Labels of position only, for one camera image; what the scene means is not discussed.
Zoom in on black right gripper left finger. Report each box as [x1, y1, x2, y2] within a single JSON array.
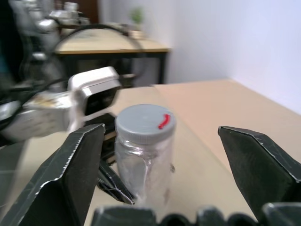
[[0, 123, 106, 226]]

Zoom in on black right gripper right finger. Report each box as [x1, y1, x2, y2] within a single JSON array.
[[217, 126, 301, 221]]

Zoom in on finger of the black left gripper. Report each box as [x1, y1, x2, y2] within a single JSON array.
[[96, 161, 136, 206]]

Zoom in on clear glass jar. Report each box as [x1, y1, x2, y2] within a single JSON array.
[[114, 135, 176, 209]]

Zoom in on grey screw lid red mark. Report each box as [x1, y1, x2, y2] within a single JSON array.
[[114, 104, 177, 145]]

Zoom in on green potted plant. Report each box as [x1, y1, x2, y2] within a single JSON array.
[[129, 7, 145, 25]]

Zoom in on grey device on table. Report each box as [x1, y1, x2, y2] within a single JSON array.
[[48, 1, 91, 26]]

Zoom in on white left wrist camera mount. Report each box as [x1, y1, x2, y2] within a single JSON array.
[[67, 66, 121, 134]]

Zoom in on wooden table black frame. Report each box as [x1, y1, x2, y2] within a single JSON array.
[[54, 22, 172, 88]]

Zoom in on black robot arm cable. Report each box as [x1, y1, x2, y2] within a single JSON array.
[[50, 23, 144, 80]]

